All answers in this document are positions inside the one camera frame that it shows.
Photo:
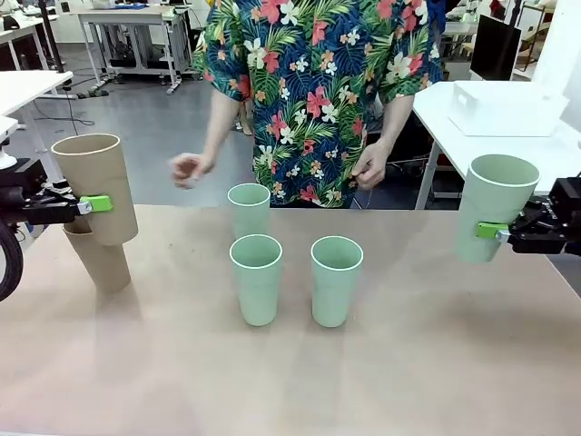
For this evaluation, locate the black computer monitor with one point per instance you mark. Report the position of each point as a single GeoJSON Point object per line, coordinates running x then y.
{"type": "Point", "coordinates": [495, 47]}

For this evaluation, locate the person's left hand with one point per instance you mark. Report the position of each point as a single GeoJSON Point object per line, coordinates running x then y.
{"type": "Point", "coordinates": [374, 165]}

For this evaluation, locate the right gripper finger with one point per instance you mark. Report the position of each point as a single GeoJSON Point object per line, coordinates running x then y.
{"type": "Point", "coordinates": [490, 230]}
{"type": "Point", "coordinates": [538, 208]}

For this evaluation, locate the light green plastic cup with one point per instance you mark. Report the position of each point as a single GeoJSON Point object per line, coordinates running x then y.
{"type": "Point", "coordinates": [256, 290]}
{"type": "Point", "coordinates": [337, 290]}
{"type": "Point", "coordinates": [490, 195]}
{"type": "Point", "coordinates": [249, 218]}

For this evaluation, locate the black stand pole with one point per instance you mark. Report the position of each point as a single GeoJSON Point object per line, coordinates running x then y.
{"type": "Point", "coordinates": [51, 41]}

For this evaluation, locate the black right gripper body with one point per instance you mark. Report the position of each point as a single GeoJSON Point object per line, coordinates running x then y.
{"type": "Point", "coordinates": [565, 218]}

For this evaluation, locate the person's left forearm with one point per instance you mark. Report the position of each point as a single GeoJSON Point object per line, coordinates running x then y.
{"type": "Point", "coordinates": [397, 122]}

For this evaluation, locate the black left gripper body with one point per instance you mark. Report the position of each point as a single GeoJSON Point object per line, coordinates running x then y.
{"type": "Point", "coordinates": [22, 200]}

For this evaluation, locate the white side table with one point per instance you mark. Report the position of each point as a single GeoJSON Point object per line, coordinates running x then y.
{"type": "Point", "coordinates": [27, 88]}

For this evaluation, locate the person's right hand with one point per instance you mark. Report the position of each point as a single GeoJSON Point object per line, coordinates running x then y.
{"type": "Point", "coordinates": [190, 170]}

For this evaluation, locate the person's right forearm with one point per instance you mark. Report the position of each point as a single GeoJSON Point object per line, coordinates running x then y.
{"type": "Point", "coordinates": [220, 122]}

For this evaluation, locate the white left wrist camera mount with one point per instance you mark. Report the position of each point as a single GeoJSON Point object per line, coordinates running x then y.
{"type": "Point", "coordinates": [6, 127]}

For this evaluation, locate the brown plastic cup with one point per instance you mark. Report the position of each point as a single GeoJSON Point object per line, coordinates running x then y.
{"type": "Point", "coordinates": [109, 268]}
{"type": "Point", "coordinates": [104, 172]}

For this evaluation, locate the white plastic basket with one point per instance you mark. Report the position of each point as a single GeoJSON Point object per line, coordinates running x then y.
{"type": "Point", "coordinates": [499, 113]}

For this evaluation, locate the person in floral shirt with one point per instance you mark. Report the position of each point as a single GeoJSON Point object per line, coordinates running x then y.
{"type": "Point", "coordinates": [318, 91]}

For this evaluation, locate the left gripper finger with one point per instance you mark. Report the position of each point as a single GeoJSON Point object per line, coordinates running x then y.
{"type": "Point", "coordinates": [95, 204]}
{"type": "Point", "coordinates": [56, 185]}

